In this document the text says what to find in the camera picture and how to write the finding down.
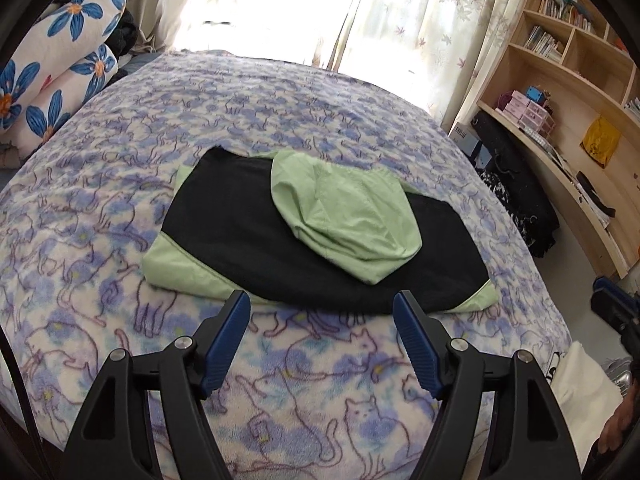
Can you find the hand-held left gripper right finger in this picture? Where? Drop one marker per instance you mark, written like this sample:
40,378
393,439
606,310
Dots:
417,345

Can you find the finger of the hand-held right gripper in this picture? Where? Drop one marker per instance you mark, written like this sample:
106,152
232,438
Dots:
607,300

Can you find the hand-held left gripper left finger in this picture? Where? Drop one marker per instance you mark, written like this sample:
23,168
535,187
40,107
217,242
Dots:
225,345

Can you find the green and black jacket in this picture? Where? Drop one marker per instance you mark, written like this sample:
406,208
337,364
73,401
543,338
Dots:
300,240

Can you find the dark clothes pile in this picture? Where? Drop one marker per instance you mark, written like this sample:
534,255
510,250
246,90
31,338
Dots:
122,35

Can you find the person's right hand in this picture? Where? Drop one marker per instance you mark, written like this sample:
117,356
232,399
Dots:
617,427

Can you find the white cloth with black print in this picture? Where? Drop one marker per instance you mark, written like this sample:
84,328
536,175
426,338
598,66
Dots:
580,390

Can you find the black object on desk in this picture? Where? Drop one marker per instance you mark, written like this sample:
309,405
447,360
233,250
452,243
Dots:
595,195

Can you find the black white-patterned cloth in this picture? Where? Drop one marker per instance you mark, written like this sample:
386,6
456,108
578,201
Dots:
520,190

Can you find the yellow cloth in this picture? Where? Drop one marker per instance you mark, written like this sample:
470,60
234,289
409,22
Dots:
601,141

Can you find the blue cat print blanket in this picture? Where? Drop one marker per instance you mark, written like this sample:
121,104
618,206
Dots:
125,170

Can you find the stack of pink boxes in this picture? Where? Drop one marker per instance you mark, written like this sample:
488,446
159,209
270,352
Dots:
527,110

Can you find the blue and white box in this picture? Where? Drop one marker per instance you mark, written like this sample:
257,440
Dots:
464,140

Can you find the wooden bookshelf desk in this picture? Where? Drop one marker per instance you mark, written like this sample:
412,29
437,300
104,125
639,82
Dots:
590,90

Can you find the row of books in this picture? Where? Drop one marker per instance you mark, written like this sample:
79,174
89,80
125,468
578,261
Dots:
545,44
567,10

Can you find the blue flower print pillow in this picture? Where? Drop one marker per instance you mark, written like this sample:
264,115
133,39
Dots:
55,105
60,25

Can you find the pale leaf print curtain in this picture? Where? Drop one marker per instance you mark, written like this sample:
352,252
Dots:
425,25
167,0

